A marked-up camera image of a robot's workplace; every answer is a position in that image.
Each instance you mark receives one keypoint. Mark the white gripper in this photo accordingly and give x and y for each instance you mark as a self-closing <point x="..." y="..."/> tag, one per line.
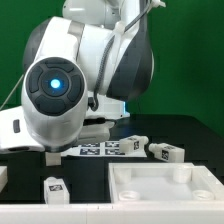
<point x="95" y="130"/>

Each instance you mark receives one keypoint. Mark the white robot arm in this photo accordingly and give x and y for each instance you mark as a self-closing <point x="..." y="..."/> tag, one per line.
<point x="97" y="47"/>

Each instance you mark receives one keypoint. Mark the paper sheet with tags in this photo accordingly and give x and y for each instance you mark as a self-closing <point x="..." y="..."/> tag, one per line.
<point x="104" y="149"/>

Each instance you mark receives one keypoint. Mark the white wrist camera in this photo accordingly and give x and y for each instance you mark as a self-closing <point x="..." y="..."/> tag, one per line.
<point x="14" y="136"/>

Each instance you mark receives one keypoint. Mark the white left fence piece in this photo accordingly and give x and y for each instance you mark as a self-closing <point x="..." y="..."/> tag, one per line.
<point x="3" y="177"/>

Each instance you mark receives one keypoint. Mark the white square tabletop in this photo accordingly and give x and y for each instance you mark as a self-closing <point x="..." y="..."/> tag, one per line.
<point x="165" y="182"/>

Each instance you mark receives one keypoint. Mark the white front fence rail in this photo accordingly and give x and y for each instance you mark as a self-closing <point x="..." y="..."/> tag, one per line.
<point x="116" y="214"/>

